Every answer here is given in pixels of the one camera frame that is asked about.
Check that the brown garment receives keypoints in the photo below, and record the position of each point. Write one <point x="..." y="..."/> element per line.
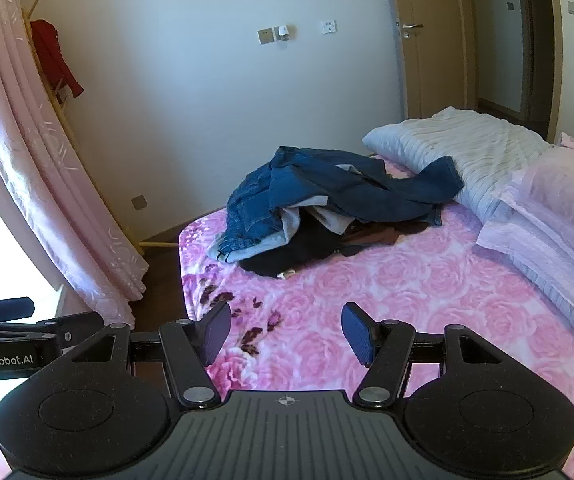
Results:
<point x="377" y="237"/>

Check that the blue denim jeans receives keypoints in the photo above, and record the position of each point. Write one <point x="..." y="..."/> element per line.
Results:
<point x="252" y="205"/>

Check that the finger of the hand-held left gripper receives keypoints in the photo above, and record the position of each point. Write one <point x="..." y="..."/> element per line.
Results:
<point x="2" y="308"/>
<point x="77" y="324"/>

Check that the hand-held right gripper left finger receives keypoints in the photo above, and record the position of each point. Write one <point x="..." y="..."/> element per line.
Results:
<point x="217" y="332"/>

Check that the pink floral bed sheet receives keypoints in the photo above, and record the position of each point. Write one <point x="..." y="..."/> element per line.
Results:
<point x="417" y="285"/>

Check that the beige door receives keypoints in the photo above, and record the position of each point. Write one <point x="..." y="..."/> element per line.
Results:
<point x="437" y="60"/>

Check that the grey woven pillow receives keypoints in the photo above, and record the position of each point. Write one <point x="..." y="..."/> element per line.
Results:
<point x="467" y="145"/>

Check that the brass wall switch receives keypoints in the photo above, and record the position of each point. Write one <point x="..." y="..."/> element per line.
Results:
<point x="265" y="36"/>

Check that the white wall control panel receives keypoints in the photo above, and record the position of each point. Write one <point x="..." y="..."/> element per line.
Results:
<point x="328" y="26"/>

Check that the black pants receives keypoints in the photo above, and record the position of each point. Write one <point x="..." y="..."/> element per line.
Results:
<point x="292" y="260"/>

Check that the grey garment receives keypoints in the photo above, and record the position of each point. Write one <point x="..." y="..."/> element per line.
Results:
<point x="292" y="225"/>

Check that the brass wall socket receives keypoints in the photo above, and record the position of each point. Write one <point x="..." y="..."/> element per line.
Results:
<point x="139" y="202"/>

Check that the stack of dark clothes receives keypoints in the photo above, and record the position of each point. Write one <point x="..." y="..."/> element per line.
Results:
<point x="367" y="195"/>

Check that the pink curtain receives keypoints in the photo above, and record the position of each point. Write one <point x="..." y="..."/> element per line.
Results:
<point x="27" y="160"/>

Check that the wooden coat rack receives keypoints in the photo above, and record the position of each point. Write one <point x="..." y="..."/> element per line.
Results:
<point x="159" y="245"/>

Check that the striped white duvet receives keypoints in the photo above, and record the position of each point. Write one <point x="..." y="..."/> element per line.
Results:
<point x="557" y="220"/>

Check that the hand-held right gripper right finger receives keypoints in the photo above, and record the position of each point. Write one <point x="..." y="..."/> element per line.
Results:
<point x="359" y="332"/>

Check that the white wall sensor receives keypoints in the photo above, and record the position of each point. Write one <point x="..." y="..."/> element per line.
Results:
<point x="282" y="32"/>

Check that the red garment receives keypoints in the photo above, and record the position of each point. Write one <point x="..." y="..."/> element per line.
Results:
<point x="54" y="60"/>

